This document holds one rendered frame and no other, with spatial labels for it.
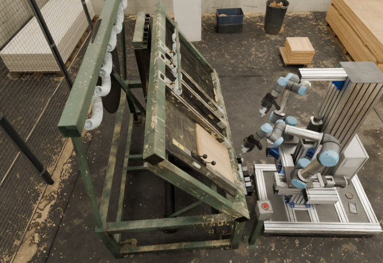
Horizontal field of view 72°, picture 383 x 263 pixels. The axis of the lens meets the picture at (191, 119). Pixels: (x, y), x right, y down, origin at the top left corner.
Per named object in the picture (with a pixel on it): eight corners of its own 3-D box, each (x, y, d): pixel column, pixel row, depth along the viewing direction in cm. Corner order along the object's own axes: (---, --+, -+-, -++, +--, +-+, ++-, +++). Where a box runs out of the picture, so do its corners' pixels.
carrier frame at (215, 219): (237, 249, 297) (247, 218, 237) (115, 259, 294) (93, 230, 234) (214, 112, 448) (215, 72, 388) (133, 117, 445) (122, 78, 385)
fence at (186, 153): (233, 191, 250) (237, 190, 248) (168, 145, 193) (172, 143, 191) (233, 186, 254) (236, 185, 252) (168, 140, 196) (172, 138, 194)
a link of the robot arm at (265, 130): (273, 133, 197) (264, 126, 197) (264, 141, 204) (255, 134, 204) (274, 126, 203) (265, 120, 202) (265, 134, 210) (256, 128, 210)
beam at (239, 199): (240, 223, 242) (250, 219, 238) (233, 219, 235) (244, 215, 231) (211, 77, 394) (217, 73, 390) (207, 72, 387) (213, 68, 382)
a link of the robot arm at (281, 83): (290, 80, 208) (287, 81, 202) (282, 92, 214) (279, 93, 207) (281, 75, 211) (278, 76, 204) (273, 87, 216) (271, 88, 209)
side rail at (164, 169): (233, 219, 235) (244, 215, 231) (146, 169, 169) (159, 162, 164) (232, 213, 239) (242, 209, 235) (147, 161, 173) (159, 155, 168)
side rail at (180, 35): (207, 75, 381) (214, 71, 377) (155, 18, 315) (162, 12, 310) (207, 72, 387) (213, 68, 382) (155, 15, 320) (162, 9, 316)
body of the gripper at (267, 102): (260, 102, 222) (268, 90, 217) (269, 106, 223) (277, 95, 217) (260, 106, 216) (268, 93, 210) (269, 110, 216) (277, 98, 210)
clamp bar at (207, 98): (219, 118, 316) (236, 109, 306) (151, 51, 244) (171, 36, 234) (218, 112, 323) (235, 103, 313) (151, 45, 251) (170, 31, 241)
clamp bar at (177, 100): (225, 150, 283) (245, 141, 273) (149, 84, 211) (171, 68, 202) (224, 143, 290) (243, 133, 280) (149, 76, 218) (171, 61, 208)
